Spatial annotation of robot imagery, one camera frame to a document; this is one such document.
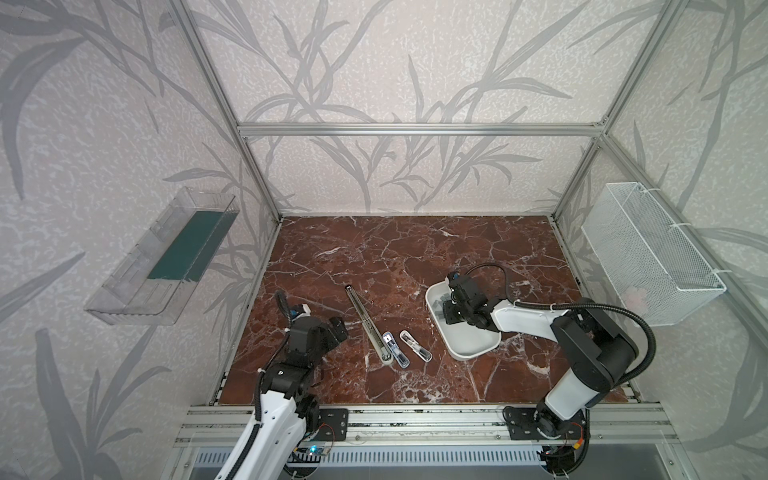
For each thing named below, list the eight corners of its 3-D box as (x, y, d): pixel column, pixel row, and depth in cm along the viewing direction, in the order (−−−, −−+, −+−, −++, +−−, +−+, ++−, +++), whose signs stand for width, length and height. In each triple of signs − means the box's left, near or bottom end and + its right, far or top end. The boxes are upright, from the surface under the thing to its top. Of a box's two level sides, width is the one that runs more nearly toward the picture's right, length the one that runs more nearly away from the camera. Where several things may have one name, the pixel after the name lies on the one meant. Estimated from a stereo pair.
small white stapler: (399, 337, 90) (399, 333, 88) (404, 332, 92) (404, 328, 89) (427, 365, 85) (427, 361, 83) (432, 359, 86) (433, 356, 84)
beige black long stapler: (384, 367, 85) (383, 364, 83) (342, 292, 101) (341, 288, 98) (396, 359, 86) (396, 356, 84) (353, 287, 102) (352, 282, 100)
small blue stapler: (402, 370, 84) (402, 367, 82) (382, 338, 90) (381, 334, 88) (411, 364, 85) (411, 361, 83) (390, 333, 91) (389, 329, 89)
